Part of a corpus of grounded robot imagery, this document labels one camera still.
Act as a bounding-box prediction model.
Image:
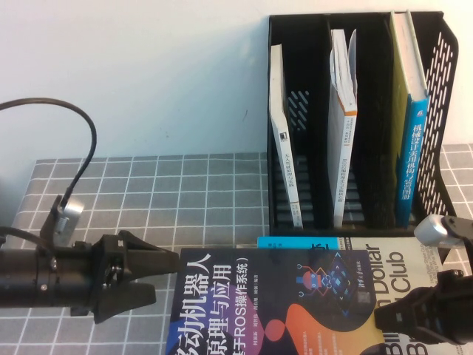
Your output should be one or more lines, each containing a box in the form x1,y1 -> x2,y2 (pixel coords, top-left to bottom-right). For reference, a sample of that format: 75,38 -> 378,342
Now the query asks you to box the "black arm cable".
0,226 -> 52,260

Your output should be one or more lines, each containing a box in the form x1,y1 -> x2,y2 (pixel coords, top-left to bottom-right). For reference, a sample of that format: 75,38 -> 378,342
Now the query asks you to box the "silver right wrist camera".
413,214 -> 473,256

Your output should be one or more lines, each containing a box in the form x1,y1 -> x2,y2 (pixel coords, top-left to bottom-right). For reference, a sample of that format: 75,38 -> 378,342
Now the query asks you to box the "grey white checked tablecloth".
0,143 -> 473,355

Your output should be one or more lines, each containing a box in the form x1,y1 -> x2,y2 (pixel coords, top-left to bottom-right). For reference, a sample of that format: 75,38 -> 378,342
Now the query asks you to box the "dark robot cover book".
165,247 -> 384,355

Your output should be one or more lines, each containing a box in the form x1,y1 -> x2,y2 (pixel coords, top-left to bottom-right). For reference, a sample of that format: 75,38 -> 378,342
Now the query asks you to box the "white book orange spine band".
328,28 -> 360,229

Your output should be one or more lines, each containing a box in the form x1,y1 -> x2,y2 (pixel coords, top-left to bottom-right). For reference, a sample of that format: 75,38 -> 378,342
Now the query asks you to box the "blue spine hardcover book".
389,10 -> 432,229

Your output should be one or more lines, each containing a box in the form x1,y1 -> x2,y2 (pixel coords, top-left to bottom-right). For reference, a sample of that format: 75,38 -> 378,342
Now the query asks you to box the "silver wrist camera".
39,195 -> 85,247
413,214 -> 473,256

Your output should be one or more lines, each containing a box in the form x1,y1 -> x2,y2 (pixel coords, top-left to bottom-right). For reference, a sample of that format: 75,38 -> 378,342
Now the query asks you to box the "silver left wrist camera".
39,195 -> 85,247

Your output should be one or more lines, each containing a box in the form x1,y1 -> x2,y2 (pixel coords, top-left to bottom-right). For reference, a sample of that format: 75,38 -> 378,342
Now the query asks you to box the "black plastic book stand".
268,10 -> 460,268

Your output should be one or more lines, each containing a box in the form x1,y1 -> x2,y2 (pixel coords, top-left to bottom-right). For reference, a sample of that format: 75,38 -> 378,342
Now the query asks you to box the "thin white paperback book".
269,44 -> 304,229

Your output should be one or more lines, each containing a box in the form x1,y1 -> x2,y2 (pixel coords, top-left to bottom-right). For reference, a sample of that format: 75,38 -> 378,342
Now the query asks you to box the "black camera cable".
0,97 -> 98,205

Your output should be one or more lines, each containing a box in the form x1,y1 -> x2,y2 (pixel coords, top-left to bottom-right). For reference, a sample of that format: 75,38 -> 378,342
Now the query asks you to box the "blue grey Billion Dollar book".
257,235 -> 456,355

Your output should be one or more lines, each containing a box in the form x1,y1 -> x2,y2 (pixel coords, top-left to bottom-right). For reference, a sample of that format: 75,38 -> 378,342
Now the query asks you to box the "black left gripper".
69,229 -> 181,325

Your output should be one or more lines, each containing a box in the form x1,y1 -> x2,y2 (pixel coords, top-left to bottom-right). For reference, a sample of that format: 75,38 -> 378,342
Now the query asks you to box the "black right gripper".
372,268 -> 473,347

